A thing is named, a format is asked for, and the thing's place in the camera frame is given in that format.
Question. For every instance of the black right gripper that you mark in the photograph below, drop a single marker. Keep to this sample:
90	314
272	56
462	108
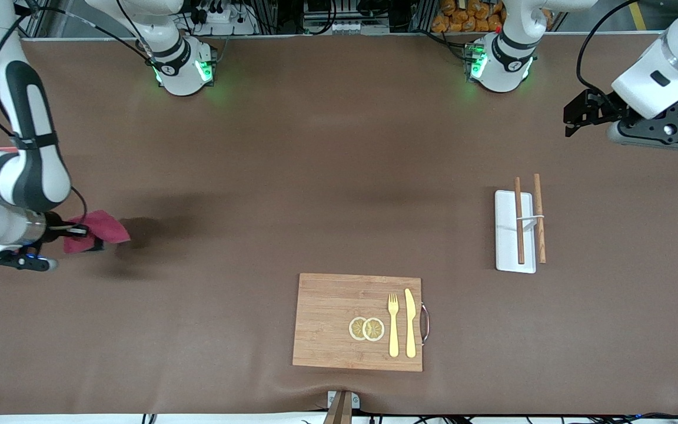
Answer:
55	228

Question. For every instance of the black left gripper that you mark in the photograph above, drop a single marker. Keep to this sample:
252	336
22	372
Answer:
597	107

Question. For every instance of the pink microfibre cloth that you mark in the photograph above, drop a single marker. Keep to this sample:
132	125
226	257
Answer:
106	227

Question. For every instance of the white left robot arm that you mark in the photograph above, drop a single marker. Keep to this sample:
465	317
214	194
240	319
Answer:
504	65

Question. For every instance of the brown wooden rod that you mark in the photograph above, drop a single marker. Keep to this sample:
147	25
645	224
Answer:
541	247
519	241

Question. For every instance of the white rectangular rack base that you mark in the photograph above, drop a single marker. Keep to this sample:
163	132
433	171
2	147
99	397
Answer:
507	235

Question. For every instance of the orange packaged goods pile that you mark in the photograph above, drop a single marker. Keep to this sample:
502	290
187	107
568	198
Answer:
462	17

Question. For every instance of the white power strip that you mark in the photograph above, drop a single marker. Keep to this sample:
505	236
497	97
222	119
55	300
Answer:
227	23

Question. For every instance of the yellow plastic knife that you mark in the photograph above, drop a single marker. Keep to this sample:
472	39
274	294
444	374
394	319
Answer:
411	324

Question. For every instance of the lemon slice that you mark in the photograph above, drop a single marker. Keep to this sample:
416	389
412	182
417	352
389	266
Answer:
355	328
374	330

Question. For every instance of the yellow plastic fork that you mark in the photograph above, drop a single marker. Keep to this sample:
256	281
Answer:
394	335

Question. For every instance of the brown wooden post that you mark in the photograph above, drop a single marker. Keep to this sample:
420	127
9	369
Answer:
339	412

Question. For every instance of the white mounting bracket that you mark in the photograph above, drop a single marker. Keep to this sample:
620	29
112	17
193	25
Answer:
355	400

